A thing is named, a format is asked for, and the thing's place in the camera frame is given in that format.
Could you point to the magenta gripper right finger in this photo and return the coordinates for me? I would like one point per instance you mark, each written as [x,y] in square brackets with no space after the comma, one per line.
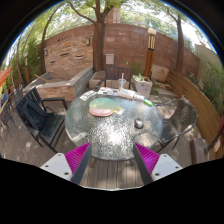
[153,166]

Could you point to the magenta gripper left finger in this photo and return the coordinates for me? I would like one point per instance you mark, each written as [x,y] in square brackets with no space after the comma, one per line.
[70,166]

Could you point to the grey computer mouse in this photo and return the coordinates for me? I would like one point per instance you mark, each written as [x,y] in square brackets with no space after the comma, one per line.
[138,123]

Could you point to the black wicker chair left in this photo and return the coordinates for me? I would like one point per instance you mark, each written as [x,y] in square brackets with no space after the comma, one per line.
[42,125]

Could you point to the black wicker chair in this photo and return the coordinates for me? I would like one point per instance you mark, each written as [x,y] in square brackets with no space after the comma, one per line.
[42,125]
[181,122]

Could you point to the black wicker chair right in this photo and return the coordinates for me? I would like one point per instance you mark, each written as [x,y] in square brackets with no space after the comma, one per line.
[181,122]

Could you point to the round glass patio table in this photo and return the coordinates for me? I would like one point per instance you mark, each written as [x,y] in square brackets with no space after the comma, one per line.
[112,137]

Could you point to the green marker pen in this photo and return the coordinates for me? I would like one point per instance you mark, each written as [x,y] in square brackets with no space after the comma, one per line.
[148,102]

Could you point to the curved wooden bench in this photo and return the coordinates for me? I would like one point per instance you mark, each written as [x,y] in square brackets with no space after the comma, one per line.
[208,118]

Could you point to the stone raised planter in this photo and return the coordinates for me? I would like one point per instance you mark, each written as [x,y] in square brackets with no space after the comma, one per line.
[67,83]

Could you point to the white square planter box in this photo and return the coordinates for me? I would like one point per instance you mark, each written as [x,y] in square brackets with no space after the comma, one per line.
[143,85]

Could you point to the clear plastic cup with straw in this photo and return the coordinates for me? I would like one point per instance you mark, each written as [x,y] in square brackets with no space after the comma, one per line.
[121,81]

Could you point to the dark wicker chair far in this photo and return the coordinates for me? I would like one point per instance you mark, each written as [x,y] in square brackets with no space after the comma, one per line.
[115,73]

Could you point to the large tree trunk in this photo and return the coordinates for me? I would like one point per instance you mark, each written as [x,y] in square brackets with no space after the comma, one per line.
[101,9]

